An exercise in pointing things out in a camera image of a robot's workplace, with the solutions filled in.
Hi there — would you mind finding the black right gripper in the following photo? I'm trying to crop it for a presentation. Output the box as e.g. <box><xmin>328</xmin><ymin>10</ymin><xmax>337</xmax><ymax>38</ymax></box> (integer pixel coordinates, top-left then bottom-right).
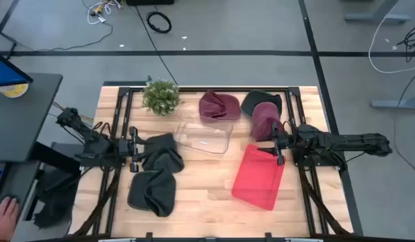
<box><xmin>256</xmin><ymin>121</ymin><xmax>297</xmax><ymax>166</ymax></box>

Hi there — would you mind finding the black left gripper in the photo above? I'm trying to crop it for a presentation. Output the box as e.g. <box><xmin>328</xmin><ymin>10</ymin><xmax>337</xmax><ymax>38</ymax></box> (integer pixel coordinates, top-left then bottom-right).
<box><xmin>118</xmin><ymin>126</ymin><xmax>155</xmax><ymax>173</ymax></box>

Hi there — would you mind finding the dark grey fabric hat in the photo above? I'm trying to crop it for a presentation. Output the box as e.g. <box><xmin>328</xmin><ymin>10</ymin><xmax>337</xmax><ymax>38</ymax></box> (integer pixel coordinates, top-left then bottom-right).
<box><xmin>240</xmin><ymin>89</ymin><xmax>283</xmax><ymax>118</ymax></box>
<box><xmin>127</xmin><ymin>168</ymin><xmax>178</xmax><ymax>218</ymax></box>
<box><xmin>141</xmin><ymin>147</ymin><xmax>186</xmax><ymax>174</ymax></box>
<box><xmin>143</xmin><ymin>132</ymin><xmax>178</xmax><ymax>159</ymax></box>

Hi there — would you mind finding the maroon fabric hat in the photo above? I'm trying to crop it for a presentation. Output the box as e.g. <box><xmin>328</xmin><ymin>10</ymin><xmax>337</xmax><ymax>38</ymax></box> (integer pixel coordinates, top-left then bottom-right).
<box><xmin>250</xmin><ymin>102</ymin><xmax>282</xmax><ymax>143</ymax></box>
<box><xmin>198</xmin><ymin>89</ymin><xmax>242</xmax><ymax>122</ymax></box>

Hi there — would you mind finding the red translucent plastic bin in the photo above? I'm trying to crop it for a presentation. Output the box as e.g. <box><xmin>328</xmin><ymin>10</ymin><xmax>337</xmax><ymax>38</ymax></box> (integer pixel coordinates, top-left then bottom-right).
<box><xmin>231</xmin><ymin>144</ymin><xmax>287</xmax><ymax>212</ymax></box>

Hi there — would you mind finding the small green potted plant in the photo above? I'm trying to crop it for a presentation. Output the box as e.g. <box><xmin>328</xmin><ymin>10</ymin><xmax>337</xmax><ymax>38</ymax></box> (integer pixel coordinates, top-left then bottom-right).
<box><xmin>141</xmin><ymin>79</ymin><xmax>181</xmax><ymax>118</ymax></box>

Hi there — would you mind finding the clear plastic bin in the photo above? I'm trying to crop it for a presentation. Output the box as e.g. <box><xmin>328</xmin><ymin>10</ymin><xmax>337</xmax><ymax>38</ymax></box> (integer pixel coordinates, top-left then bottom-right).
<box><xmin>173</xmin><ymin>112</ymin><xmax>234</xmax><ymax>155</ymax></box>

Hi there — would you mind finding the black office desk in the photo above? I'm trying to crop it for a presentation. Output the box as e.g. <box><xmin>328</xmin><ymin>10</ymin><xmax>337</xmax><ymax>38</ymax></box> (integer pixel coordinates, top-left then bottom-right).
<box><xmin>0</xmin><ymin>73</ymin><xmax>64</xmax><ymax>164</ymax></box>

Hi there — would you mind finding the grey desk foot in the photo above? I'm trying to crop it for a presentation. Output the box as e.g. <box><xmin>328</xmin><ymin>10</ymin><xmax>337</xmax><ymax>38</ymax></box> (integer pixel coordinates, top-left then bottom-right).
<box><xmin>369</xmin><ymin>91</ymin><xmax>415</xmax><ymax>110</ymax></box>
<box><xmin>344</xmin><ymin>0</ymin><xmax>412</xmax><ymax>24</ymax></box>

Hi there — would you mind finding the yellow tape roll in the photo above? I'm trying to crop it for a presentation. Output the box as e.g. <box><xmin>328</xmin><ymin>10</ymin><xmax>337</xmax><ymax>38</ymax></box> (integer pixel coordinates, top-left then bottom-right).
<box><xmin>0</xmin><ymin>83</ymin><xmax>29</xmax><ymax>99</ymax></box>

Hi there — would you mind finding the black floor box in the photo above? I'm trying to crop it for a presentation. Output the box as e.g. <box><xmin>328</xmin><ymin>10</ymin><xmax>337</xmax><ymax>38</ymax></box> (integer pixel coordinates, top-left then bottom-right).
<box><xmin>125</xmin><ymin>0</ymin><xmax>175</xmax><ymax>6</ymax></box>

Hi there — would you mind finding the blue screen monitor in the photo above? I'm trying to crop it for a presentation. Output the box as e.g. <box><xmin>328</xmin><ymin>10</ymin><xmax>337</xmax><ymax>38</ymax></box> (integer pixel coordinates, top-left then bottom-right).
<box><xmin>0</xmin><ymin>49</ymin><xmax>34</xmax><ymax>88</ymax></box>

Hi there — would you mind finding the person's hand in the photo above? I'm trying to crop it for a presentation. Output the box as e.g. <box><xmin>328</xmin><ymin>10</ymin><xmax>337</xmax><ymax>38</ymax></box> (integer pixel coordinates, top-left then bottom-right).
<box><xmin>0</xmin><ymin>196</ymin><xmax>21</xmax><ymax>242</ymax></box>

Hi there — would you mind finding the black aluminium rig frame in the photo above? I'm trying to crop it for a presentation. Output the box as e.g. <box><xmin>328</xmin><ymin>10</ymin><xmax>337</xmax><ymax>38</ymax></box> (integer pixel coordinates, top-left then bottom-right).
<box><xmin>69</xmin><ymin>85</ymin><xmax>354</xmax><ymax>242</ymax></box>

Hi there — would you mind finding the coiled black cable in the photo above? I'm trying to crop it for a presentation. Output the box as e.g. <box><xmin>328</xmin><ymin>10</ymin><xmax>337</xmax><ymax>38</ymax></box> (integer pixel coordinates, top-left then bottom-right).
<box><xmin>145</xmin><ymin>11</ymin><xmax>173</xmax><ymax>34</ymax></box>

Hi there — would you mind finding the white cable bundle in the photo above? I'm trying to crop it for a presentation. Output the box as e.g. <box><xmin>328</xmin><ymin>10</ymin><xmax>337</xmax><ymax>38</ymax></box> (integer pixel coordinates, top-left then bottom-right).
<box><xmin>87</xmin><ymin>0</ymin><xmax>123</xmax><ymax>26</ymax></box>

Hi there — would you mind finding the long white floor cable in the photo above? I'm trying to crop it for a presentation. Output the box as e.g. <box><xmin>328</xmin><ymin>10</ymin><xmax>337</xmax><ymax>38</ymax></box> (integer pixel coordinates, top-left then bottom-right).
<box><xmin>368</xmin><ymin>15</ymin><xmax>415</xmax><ymax>75</ymax></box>

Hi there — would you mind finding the tangled black cable bundle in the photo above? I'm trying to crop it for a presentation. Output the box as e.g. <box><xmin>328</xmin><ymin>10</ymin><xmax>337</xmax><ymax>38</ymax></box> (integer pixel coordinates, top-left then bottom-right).
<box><xmin>397</xmin><ymin>22</ymin><xmax>415</xmax><ymax>63</ymax></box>

